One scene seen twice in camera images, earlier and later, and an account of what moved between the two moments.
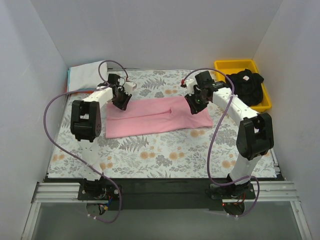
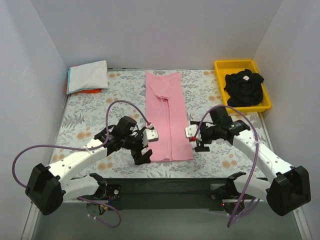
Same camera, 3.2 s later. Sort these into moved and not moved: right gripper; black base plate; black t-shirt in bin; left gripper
Moved: right gripper; left gripper
Not moved: black base plate; black t-shirt in bin
